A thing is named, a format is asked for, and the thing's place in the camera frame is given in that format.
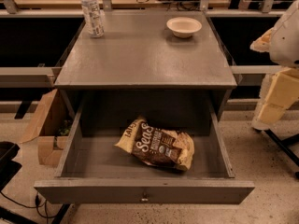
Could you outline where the grey open drawer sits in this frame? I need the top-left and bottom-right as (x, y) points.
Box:
(35, 100), (254, 204)

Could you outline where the brown chip bag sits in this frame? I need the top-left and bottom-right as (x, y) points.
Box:
(116, 117), (194, 171)

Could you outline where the clear plastic water bottle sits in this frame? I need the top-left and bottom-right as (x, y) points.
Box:
(81, 0), (104, 37)

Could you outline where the black floor stand leg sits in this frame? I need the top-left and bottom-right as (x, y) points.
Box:
(263, 129), (299, 166)

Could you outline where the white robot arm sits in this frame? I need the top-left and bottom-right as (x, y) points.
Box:
(250, 0), (299, 130)

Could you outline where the grey cabinet counter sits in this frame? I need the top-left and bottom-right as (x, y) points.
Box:
(53, 10), (238, 119)

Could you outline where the white paper bowl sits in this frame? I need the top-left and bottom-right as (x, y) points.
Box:
(166, 17), (202, 38)

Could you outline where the brown cardboard box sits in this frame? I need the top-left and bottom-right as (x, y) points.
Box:
(20, 89), (68, 167)

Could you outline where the black floor cable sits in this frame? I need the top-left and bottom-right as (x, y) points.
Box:
(0, 189), (57, 220)

